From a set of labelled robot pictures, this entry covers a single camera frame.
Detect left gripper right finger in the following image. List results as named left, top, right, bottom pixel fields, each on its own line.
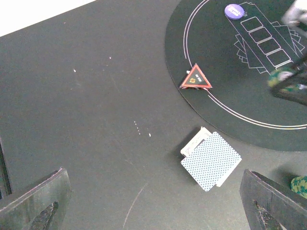
left=240, top=169, right=307, bottom=230

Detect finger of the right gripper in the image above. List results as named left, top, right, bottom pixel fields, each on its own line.
left=272, top=74, right=307, bottom=106
left=289, top=54, right=307, bottom=72

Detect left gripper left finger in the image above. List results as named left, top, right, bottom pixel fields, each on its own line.
left=0, top=168, right=71, bottom=230

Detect green chip stack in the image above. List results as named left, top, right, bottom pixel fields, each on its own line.
left=290, top=176, right=307, bottom=198

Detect red triangular all-in button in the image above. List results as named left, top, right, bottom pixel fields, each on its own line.
left=179, top=63, right=213, bottom=90

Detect green chips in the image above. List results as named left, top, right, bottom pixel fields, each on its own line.
left=268, top=68, right=307, bottom=92

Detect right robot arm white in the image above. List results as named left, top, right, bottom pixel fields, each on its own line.
left=268, top=0, right=307, bottom=106

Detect round black poker mat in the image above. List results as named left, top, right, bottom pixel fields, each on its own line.
left=165, top=0, right=307, bottom=151

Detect blue-backed playing card deck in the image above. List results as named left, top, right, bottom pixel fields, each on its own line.
left=181, top=132, right=242, bottom=192

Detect purple small blind button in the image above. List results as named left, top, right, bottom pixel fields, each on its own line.
left=224, top=4, right=245, bottom=20

